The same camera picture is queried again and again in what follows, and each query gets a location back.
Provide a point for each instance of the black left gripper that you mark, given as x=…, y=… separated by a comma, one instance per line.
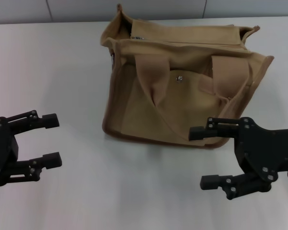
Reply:
x=1, y=146

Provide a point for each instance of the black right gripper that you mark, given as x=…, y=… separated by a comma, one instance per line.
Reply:
x=266, y=148

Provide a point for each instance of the khaki canvas food bag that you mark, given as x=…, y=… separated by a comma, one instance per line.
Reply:
x=182, y=107

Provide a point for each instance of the small metal bag fitting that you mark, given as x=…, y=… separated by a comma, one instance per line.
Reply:
x=138, y=37

